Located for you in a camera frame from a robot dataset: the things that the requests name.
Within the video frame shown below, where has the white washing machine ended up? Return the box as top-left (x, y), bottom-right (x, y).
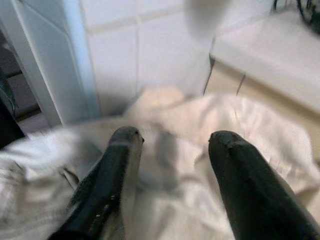
top-left (0, 0), bottom-right (101, 126)

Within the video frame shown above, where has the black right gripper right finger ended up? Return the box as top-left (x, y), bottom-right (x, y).
top-left (207, 129), bottom-right (320, 240)

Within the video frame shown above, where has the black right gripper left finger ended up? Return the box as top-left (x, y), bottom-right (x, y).
top-left (47, 126), bottom-right (146, 240)

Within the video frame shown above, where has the black cable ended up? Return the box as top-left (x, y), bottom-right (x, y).
top-left (272, 0), bottom-right (320, 32)

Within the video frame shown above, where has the beige crumpled garment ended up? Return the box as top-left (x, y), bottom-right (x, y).
top-left (0, 87), bottom-right (320, 240)

